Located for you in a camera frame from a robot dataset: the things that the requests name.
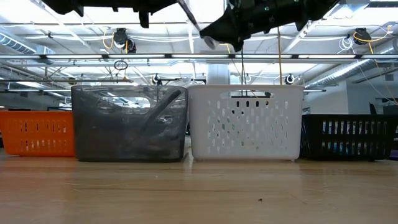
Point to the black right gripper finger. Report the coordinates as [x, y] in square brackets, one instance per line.
[227, 35]
[222, 25]

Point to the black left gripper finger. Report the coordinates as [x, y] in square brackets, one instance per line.
[158, 4]

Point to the grey packaged toothbrush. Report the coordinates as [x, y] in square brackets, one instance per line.
[161, 113]

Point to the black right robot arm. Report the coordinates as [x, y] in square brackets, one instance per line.
[289, 11]

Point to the white building column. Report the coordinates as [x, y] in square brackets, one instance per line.
[217, 74]

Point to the white perforated plastic basket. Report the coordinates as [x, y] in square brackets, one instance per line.
[196, 124]

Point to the dark horizontal pipe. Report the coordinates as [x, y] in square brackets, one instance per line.
[62, 80]

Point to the black slotted plastic basket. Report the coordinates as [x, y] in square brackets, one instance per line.
[311, 137]

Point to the grey translucent plastic bin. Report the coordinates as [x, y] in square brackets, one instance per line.
[93, 140]

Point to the orange slotted plastic basket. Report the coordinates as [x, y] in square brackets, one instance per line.
[40, 135]

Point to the long ceiling light rail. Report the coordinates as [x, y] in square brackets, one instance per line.
[77, 56]

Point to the silver ventilation duct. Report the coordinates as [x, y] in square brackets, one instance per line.
[21, 46]
[351, 70]

